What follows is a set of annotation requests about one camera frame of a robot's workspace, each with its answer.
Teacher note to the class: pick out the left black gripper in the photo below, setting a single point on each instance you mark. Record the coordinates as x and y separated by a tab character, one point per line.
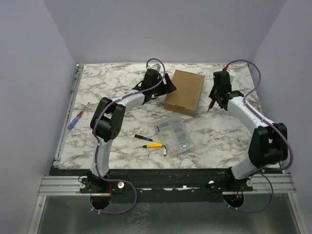
167	87

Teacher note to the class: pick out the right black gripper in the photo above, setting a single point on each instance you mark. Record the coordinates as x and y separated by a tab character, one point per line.
217	98

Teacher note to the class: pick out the brown cardboard express box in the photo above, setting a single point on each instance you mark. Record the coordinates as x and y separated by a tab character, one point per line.
185	99

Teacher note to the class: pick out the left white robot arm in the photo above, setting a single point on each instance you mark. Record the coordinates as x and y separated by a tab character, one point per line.
107	120

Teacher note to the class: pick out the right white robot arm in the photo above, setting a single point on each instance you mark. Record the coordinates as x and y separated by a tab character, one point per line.
267	146

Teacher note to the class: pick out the clear plastic screw organizer box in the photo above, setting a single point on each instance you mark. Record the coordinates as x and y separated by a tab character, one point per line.
174	135

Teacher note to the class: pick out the black green precision screwdriver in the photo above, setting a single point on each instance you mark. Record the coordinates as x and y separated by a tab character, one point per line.
143	137

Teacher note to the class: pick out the small metal hex key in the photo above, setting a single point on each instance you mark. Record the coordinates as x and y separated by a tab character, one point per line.
165	151

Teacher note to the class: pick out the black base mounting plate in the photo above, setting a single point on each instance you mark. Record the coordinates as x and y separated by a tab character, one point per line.
162	185

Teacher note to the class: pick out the red blue screwdriver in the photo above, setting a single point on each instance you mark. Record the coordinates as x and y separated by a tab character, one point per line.
77	118

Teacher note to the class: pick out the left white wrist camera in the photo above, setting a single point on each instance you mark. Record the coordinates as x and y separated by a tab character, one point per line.
156	67

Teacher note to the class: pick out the yellow handled screwdriver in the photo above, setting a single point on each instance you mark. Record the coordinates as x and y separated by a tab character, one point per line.
149	146

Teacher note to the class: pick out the left side metal rail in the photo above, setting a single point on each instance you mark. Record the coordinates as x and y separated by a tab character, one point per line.
74	91

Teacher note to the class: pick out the aluminium frame rail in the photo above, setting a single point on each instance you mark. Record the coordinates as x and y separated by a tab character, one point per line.
69	186

